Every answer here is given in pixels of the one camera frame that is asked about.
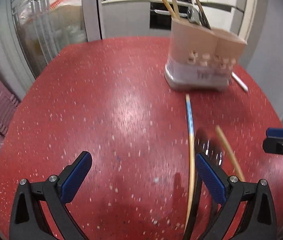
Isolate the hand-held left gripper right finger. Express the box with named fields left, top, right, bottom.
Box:
left=195, top=153, right=277, bottom=240

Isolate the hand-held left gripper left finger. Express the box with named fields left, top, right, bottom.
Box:
left=9, top=151, right=92, bottom=240

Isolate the blue-patterned wooden chopstick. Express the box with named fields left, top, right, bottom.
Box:
left=184, top=94, right=197, bottom=237

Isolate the beige cutlery holder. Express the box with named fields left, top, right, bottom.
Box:
left=164, top=17, right=247, bottom=92

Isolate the glass sliding door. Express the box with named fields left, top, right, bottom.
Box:
left=0, top=0, right=102, bottom=80

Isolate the white kitchen counter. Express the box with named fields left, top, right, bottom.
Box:
left=101, top=0, right=197, bottom=40

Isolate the black built-in oven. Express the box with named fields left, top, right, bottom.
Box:
left=150, top=1, right=194, bottom=30

